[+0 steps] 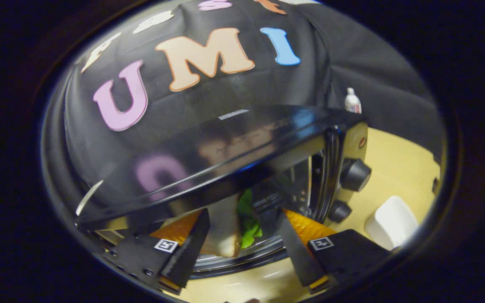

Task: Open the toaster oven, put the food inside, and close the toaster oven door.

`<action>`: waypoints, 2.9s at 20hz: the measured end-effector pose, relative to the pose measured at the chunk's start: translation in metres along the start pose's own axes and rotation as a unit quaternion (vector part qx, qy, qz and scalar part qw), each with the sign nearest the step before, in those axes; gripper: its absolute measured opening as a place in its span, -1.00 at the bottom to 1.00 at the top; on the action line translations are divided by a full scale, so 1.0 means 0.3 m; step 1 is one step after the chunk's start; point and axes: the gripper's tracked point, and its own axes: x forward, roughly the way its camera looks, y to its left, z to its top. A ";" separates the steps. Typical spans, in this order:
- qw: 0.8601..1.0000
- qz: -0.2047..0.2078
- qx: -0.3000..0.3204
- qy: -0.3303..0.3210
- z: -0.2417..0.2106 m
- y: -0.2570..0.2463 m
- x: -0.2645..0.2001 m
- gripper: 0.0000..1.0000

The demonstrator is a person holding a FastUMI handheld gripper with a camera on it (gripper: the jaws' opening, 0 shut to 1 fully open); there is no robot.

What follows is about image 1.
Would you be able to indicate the white bread lettuce sandwich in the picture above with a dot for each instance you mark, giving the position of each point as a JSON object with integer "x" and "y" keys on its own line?
{"x": 225, "y": 229}

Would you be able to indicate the small white labelled bottle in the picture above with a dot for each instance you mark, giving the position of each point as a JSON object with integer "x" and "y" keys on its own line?
{"x": 353, "y": 103}

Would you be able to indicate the black toaster oven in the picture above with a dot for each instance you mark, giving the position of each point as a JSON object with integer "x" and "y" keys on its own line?
{"x": 234, "y": 143}

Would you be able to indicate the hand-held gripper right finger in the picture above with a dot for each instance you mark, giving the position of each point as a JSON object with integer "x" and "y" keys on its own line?
{"x": 295, "y": 248}

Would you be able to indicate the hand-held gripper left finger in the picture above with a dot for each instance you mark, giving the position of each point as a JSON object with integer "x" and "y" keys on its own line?
{"x": 190, "y": 248}

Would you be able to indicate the white plastic tray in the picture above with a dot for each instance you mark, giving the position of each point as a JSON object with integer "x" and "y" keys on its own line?
{"x": 392, "y": 221}

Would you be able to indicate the black backdrop cloth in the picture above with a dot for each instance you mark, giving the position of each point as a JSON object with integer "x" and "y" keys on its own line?
{"x": 343, "y": 59}

